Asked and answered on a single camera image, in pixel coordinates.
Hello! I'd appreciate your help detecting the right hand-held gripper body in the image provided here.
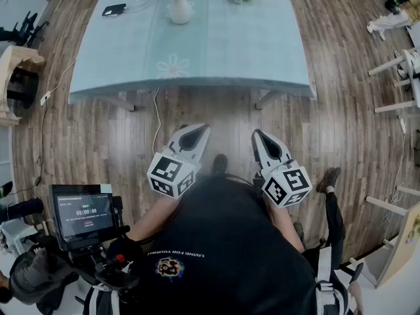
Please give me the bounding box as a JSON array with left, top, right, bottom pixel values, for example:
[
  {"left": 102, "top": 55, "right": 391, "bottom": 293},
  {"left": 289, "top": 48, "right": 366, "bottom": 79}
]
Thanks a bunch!
[{"left": 254, "top": 158, "right": 313, "bottom": 208}]

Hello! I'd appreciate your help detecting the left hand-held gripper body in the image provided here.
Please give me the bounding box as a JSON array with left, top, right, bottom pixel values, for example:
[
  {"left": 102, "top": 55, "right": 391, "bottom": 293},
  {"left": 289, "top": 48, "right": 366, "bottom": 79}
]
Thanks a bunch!
[{"left": 147, "top": 144, "right": 202, "bottom": 200}]

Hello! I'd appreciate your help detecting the white ribbed vase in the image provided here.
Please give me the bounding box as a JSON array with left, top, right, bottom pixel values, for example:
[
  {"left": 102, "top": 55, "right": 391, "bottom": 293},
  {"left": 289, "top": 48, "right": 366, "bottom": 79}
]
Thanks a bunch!
[{"left": 165, "top": 0, "right": 194, "bottom": 25}]

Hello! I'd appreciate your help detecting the person's left forearm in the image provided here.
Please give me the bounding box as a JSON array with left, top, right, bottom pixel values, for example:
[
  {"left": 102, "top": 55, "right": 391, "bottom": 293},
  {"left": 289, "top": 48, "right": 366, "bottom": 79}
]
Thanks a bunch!
[{"left": 129, "top": 194, "right": 180, "bottom": 242}]

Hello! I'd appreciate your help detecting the person's right forearm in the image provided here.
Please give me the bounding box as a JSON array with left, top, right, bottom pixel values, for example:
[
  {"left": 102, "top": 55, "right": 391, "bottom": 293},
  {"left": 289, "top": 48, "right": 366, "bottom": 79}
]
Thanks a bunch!
[{"left": 268, "top": 201, "right": 306, "bottom": 252}]

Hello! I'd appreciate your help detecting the person's left shoe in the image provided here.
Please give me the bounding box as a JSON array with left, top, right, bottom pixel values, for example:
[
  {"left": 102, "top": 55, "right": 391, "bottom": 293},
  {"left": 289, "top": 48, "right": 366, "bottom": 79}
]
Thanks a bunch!
[{"left": 212, "top": 154, "right": 229, "bottom": 177}]

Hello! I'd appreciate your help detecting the person's black t-shirt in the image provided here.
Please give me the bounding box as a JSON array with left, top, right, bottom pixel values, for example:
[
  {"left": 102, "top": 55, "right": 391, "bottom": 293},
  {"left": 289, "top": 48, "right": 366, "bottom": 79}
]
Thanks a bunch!
[{"left": 131, "top": 174, "right": 318, "bottom": 315}]

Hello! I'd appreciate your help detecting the black rig monitor screen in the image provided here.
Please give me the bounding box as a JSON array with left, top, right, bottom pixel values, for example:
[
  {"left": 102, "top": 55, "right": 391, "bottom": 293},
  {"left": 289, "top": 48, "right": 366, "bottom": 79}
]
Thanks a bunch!
[{"left": 48, "top": 184, "right": 124, "bottom": 252}]

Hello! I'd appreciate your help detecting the light blue cloth table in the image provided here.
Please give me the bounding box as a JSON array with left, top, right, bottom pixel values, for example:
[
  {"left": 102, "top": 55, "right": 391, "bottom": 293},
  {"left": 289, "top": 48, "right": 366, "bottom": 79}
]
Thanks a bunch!
[{"left": 68, "top": 0, "right": 318, "bottom": 113}]

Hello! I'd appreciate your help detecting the white desk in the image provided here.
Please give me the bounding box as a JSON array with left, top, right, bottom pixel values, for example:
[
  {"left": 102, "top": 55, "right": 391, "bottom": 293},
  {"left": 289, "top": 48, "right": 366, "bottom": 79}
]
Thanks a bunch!
[{"left": 367, "top": 46, "right": 420, "bottom": 115}]

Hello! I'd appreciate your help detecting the black smartphone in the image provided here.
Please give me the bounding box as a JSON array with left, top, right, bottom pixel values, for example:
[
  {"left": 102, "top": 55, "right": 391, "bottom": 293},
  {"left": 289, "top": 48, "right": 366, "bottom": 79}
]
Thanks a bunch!
[{"left": 101, "top": 3, "right": 127, "bottom": 17}]

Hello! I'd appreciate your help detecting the beige cloth covered table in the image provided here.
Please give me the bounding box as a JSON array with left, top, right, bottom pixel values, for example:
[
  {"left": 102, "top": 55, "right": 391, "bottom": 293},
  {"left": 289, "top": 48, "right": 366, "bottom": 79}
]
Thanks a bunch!
[{"left": 0, "top": 44, "right": 46, "bottom": 126}]

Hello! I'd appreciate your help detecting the black green bag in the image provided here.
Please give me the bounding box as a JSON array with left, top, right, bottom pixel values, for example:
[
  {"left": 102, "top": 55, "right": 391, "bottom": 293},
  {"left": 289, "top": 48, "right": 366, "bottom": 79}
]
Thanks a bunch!
[{"left": 384, "top": 0, "right": 415, "bottom": 15}]

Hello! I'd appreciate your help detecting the black office chair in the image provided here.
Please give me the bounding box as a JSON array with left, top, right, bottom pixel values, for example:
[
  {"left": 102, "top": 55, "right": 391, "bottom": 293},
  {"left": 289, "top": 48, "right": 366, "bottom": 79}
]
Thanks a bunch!
[{"left": 0, "top": 11, "right": 50, "bottom": 47}]

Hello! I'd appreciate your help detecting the white hanging cable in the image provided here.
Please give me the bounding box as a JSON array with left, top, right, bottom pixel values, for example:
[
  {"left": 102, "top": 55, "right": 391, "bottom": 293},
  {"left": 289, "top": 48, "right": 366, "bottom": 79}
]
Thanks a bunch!
[{"left": 152, "top": 87, "right": 162, "bottom": 156}]

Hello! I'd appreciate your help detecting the white backpack strap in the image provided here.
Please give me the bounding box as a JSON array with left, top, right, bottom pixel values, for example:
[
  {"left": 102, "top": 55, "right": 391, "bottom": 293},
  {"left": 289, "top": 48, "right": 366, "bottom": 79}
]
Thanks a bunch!
[
  {"left": 314, "top": 246, "right": 335, "bottom": 315},
  {"left": 81, "top": 282, "right": 119, "bottom": 315}
]

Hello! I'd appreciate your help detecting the black monitor mount rig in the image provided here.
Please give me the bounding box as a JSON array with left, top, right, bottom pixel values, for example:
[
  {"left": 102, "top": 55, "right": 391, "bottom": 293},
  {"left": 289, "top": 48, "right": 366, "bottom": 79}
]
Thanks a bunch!
[{"left": 42, "top": 233, "right": 142, "bottom": 295}]

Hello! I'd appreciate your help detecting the white floor cable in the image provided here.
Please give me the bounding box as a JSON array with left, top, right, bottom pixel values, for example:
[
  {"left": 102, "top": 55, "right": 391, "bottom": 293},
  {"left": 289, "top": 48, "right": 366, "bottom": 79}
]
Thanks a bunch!
[{"left": 45, "top": 59, "right": 77, "bottom": 95}]

